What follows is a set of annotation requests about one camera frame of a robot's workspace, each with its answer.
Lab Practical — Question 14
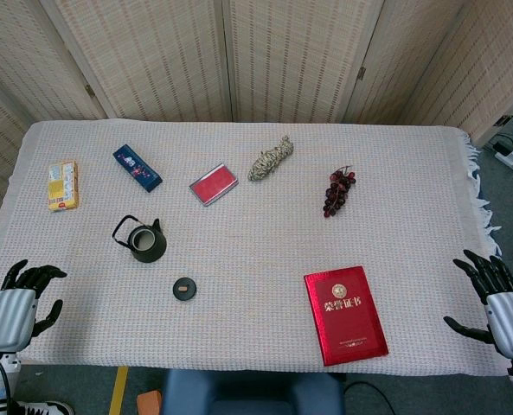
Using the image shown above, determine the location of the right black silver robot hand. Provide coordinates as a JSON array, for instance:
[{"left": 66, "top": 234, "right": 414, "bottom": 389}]
[{"left": 443, "top": 249, "right": 513, "bottom": 358}]

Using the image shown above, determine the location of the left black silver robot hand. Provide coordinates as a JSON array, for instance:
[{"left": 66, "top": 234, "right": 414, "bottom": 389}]
[{"left": 0, "top": 259, "right": 68, "bottom": 352}]

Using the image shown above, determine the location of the black teapot lid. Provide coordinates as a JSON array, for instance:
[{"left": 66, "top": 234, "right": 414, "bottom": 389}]
[{"left": 172, "top": 277, "right": 197, "bottom": 302}]

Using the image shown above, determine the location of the yellow floor tape strip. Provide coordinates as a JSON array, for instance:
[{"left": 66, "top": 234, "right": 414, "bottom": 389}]
[{"left": 108, "top": 366, "right": 130, "bottom": 415}]

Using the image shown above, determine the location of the yellow snack box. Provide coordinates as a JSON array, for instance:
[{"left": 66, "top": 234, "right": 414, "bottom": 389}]
[{"left": 47, "top": 159, "right": 80, "bottom": 213}]

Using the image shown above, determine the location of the orange block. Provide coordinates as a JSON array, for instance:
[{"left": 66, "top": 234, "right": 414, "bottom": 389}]
[{"left": 136, "top": 389, "right": 163, "bottom": 415}]

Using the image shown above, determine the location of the red certificate book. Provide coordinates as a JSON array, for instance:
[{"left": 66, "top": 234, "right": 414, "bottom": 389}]
[{"left": 303, "top": 265, "right": 389, "bottom": 367}]

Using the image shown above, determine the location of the dark blue patterned box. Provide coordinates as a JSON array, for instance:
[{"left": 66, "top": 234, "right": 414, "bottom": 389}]
[{"left": 112, "top": 144, "right": 164, "bottom": 194}]

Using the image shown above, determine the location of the dark red grape bunch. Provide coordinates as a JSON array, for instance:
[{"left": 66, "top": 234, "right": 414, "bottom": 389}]
[{"left": 323, "top": 164, "right": 356, "bottom": 219}]

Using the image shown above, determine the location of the red ink pad tin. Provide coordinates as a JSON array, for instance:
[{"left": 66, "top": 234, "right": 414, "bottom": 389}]
[{"left": 188, "top": 162, "right": 240, "bottom": 208}]

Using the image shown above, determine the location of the blue chair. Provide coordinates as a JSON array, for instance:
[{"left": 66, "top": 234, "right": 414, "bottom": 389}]
[{"left": 160, "top": 369, "right": 346, "bottom": 415}]

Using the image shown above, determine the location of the white woven tablecloth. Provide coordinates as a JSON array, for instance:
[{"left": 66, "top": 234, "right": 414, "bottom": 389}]
[{"left": 0, "top": 118, "right": 513, "bottom": 378}]

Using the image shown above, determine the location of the beige woven folding screen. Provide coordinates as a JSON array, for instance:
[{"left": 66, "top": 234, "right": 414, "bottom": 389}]
[{"left": 0, "top": 0, "right": 513, "bottom": 234}]

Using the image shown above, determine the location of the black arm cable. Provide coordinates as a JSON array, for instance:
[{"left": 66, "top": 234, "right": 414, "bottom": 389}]
[{"left": 0, "top": 350, "right": 14, "bottom": 415}]

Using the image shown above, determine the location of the black floor cable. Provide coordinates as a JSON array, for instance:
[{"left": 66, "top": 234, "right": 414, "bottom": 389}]
[{"left": 343, "top": 380, "right": 398, "bottom": 415}]

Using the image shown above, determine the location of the black teapot with handle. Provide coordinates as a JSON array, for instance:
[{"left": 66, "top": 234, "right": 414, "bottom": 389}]
[{"left": 111, "top": 214, "right": 169, "bottom": 264}]

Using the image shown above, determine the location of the braided straw rope bundle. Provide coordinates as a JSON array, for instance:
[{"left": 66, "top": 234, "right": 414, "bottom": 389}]
[{"left": 247, "top": 134, "right": 295, "bottom": 182}]

